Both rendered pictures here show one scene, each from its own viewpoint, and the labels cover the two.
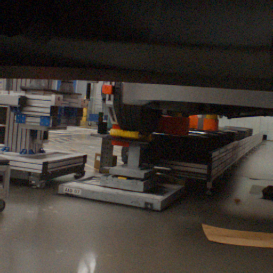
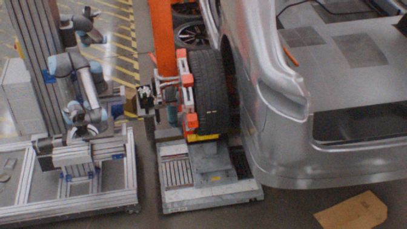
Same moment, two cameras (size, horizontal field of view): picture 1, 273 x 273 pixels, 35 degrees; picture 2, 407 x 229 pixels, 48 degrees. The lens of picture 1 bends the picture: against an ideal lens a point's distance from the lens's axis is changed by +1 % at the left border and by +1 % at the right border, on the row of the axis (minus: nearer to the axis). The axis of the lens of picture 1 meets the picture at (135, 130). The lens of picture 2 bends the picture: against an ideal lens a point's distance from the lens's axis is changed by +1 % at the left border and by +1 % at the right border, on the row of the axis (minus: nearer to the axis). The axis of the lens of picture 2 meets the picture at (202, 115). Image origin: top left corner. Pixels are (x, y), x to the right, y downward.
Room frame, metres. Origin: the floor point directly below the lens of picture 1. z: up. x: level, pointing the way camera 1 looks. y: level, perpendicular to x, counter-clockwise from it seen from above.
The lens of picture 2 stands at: (1.02, 1.26, 2.95)
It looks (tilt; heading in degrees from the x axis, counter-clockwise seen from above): 39 degrees down; 335
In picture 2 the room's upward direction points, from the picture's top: 3 degrees counter-clockwise
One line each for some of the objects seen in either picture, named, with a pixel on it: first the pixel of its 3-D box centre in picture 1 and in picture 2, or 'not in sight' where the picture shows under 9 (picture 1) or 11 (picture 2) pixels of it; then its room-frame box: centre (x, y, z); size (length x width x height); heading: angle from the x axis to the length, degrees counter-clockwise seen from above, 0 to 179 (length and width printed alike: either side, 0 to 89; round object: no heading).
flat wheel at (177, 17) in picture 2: (202, 139); (192, 14); (5.70, -0.90, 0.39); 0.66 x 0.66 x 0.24
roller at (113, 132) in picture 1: (125, 133); (202, 136); (3.51, 0.08, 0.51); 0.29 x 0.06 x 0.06; 71
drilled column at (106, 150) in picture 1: (106, 157); (149, 118); (4.30, 0.27, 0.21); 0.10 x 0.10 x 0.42; 71
